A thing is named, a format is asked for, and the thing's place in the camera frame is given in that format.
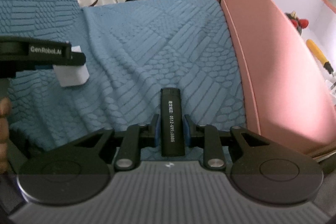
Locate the white USB wall charger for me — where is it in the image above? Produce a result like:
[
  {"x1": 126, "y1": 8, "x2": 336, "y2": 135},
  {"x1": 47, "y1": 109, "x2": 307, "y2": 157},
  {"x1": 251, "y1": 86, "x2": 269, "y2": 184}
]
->
[{"x1": 53, "y1": 46, "x2": 89, "y2": 88}]

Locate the yellow handled screwdriver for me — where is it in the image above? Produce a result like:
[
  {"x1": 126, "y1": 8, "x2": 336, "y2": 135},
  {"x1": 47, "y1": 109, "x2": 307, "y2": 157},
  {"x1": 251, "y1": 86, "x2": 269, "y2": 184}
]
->
[{"x1": 306, "y1": 39, "x2": 335, "y2": 75}]

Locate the person's left hand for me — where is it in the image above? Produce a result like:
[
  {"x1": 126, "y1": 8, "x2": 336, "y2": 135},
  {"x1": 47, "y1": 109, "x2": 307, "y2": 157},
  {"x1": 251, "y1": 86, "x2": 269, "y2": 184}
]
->
[{"x1": 0, "y1": 97, "x2": 11, "y2": 174}]

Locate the blue textured sofa cover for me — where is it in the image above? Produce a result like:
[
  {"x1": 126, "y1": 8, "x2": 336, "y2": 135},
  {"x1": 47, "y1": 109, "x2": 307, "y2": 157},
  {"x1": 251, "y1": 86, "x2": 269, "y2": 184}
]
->
[{"x1": 1, "y1": 0, "x2": 246, "y2": 150}]

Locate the pink storage box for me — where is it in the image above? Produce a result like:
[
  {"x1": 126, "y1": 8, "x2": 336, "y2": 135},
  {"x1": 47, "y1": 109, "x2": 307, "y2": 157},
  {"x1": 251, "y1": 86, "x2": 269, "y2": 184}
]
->
[{"x1": 221, "y1": 0, "x2": 335, "y2": 158}]

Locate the red black small object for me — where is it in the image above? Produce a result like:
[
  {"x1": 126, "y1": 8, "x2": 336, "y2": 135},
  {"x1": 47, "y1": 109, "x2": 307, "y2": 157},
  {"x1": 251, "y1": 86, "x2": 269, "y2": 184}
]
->
[{"x1": 285, "y1": 11, "x2": 309, "y2": 36}]

